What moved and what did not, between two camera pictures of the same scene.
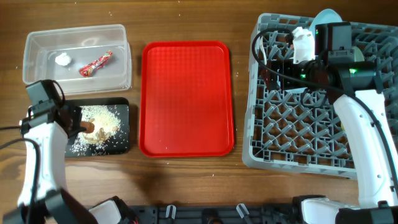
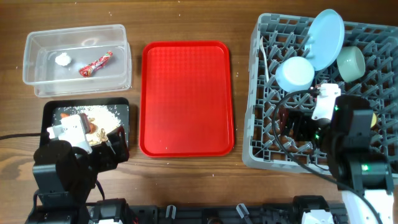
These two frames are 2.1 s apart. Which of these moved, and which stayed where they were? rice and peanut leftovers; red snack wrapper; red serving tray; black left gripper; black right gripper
Moved: black right gripper; black left gripper
Stayed: red serving tray; red snack wrapper; rice and peanut leftovers
